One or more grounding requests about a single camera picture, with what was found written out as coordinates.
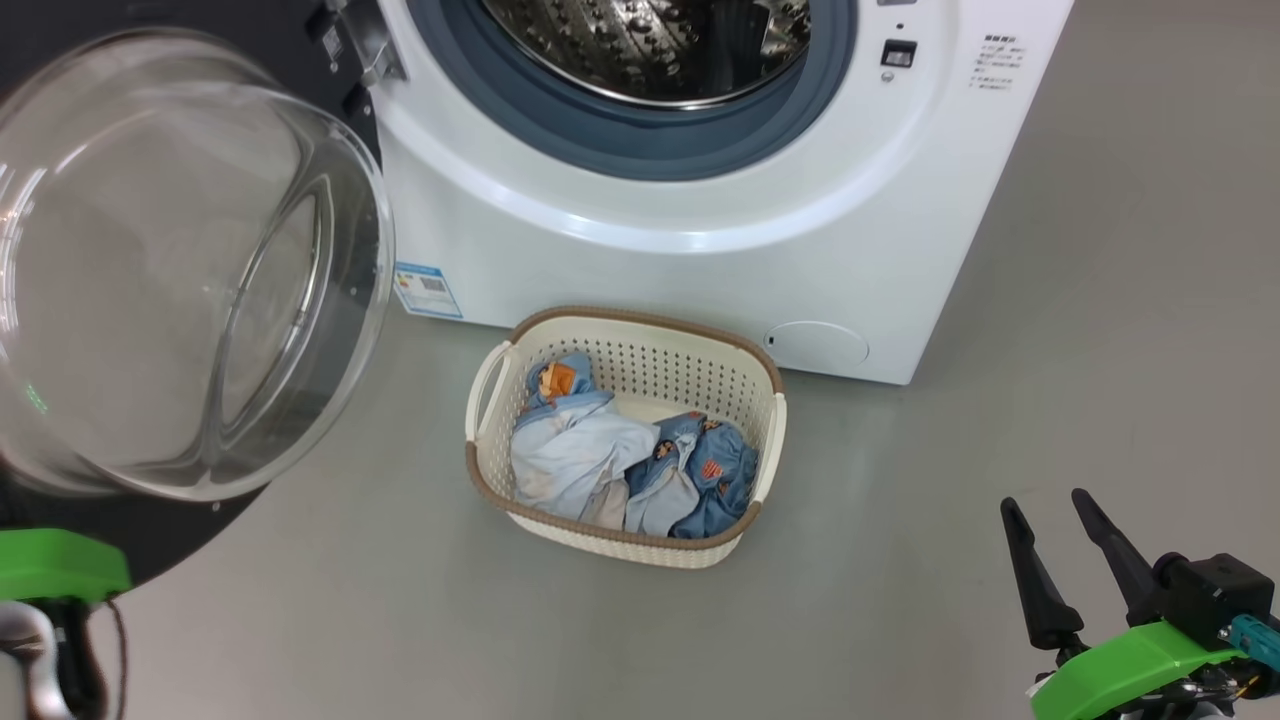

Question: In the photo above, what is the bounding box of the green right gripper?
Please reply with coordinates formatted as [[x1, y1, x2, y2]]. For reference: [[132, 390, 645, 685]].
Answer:
[[1000, 488, 1251, 720]]

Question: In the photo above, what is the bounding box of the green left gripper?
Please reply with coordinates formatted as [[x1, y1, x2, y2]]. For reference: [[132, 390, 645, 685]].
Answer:
[[0, 528, 133, 603]]

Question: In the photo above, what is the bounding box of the black round glass washer door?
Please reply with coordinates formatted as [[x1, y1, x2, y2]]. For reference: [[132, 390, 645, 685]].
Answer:
[[0, 0, 396, 601]]

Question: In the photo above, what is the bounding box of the denim blue printed garment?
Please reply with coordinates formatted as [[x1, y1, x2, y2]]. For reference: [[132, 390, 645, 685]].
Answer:
[[625, 410, 761, 541]]

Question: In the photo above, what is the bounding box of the pale blue printed garment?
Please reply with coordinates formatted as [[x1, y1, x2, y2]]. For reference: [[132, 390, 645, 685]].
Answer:
[[510, 350, 663, 531]]

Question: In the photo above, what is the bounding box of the cream perforated basket brown rim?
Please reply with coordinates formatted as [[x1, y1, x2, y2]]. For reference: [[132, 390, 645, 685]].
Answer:
[[465, 306, 788, 569]]

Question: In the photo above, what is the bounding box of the white front-load washing machine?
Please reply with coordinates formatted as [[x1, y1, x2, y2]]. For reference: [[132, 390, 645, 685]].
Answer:
[[305, 0, 1076, 386]]

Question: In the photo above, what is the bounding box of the grey rubber door seal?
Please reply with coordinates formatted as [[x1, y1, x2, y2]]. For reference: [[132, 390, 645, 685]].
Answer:
[[405, 0, 859, 183]]

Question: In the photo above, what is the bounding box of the round white filter cover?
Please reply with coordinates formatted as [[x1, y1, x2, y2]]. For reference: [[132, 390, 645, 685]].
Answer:
[[765, 320, 870, 367]]

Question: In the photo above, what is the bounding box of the blue energy label sticker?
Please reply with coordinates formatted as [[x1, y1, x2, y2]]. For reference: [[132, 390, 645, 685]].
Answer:
[[393, 262, 464, 321]]

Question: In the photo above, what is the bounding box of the small printed text label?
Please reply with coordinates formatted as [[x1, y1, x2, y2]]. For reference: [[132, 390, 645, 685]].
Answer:
[[968, 33, 1031, 93]]

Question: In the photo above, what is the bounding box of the perforated steel washer drum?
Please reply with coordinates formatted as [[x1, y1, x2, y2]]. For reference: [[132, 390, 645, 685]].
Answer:
[[480, 0, 813, 109]]

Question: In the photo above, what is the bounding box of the thin dark left arm cable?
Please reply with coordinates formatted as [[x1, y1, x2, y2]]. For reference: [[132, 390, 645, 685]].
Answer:
[[105, 598, 131, 720]]

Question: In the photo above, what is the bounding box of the teal right cable connector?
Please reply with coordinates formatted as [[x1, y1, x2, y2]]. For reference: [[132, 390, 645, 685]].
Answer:
[[1228, 615, 1280, 666]]

